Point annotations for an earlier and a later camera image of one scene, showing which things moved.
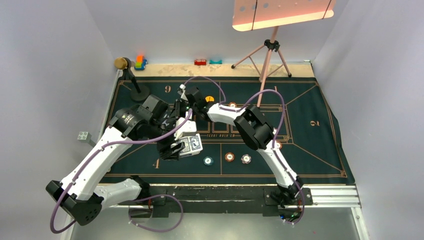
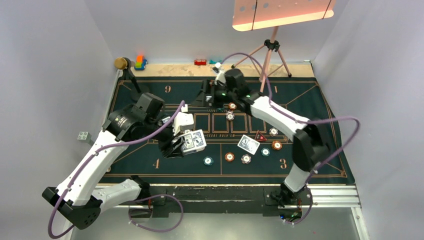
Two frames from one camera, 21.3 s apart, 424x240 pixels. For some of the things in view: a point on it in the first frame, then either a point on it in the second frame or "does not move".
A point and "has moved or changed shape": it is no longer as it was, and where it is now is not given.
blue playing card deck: (193, 145) has moved or changed shape
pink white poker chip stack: (246, 159) does not move
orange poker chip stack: (229, 156) does not move
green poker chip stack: (208, 160) does not move
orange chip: (232, 104) does not move
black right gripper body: (194, 108) to (219, 94)
